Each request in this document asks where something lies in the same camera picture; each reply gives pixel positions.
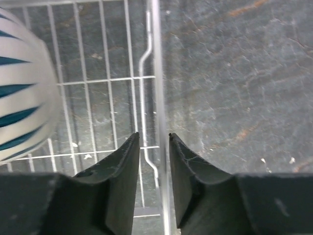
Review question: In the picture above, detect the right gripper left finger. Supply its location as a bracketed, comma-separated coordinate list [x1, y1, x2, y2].
[75, 132, 140, 235]

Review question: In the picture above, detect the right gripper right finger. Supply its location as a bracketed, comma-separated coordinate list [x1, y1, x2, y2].
[169, 133, 231, 229]

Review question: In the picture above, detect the white wire dish rack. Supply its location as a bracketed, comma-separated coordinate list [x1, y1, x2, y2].
[0, 0, 175, 235]

